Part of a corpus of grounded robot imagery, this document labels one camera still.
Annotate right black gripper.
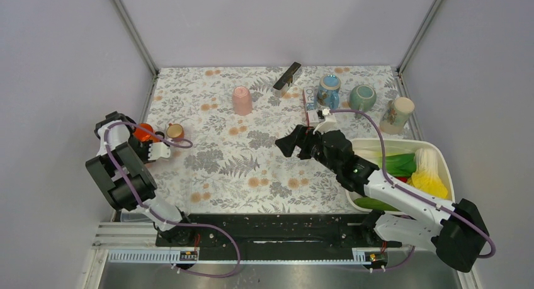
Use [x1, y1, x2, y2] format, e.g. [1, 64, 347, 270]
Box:
[275, 124, 341, 173]

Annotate large orange mug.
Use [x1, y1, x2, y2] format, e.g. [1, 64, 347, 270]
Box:
[133, 123, 165, 143]

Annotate small orange mug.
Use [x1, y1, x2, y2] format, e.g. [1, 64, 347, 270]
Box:
[166, 123, 185, 140]

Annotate light pink cup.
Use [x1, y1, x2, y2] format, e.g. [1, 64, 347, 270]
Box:
[232, 86, 253, 116]

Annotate blue butterfly mug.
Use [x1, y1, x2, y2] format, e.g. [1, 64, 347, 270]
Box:
[316, 74, 341, 110]

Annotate green glazed mug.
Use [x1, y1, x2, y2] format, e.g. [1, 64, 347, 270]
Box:
[348, 85, 377, 112]

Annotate cream painted mug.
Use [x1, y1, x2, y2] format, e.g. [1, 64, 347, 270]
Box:
[379, 97, 415, 135]

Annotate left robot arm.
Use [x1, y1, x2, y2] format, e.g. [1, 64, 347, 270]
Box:
[85, 111, 196, 246]

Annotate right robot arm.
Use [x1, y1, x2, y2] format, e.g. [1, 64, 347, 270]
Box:
[275, 125, 494, 273]

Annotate white red toothpaste box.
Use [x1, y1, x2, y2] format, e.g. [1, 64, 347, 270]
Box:
[302, 87, 321, 127]

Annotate floral tablecloth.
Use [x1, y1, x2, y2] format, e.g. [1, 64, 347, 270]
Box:
[146, 65, 400, 213]

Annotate green cucumber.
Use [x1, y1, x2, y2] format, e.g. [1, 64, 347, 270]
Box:
[353, 197, 398, 212]

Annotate white plastic basin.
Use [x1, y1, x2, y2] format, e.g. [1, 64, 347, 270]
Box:
[342, 138, 456, 218]

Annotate green bok choy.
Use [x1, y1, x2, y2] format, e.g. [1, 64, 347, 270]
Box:
[355, 150, 417, 178]

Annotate red chili pepper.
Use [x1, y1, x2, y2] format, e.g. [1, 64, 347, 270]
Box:
[395, 177, 409, 183]

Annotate yellow napa cabbage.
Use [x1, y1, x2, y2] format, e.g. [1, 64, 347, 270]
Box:
[407, 149, 448, 199]

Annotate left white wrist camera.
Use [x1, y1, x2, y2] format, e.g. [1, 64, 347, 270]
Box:
[147, 142, 171, 161]

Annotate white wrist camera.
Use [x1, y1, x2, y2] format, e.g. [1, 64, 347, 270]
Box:
[314, 108, 337, 133]
[147, 142, 171, 161]

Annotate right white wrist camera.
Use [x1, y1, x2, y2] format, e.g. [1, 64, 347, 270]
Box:
[314, 108, 337, 133]

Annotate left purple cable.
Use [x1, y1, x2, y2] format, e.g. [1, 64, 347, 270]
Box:
[103, 121, 242, 279]

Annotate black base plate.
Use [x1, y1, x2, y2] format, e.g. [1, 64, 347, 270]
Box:
[156, 213, 401, 259]

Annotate white slotted cable duct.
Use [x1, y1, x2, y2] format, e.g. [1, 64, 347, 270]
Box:
[108, 248, 387, 265]

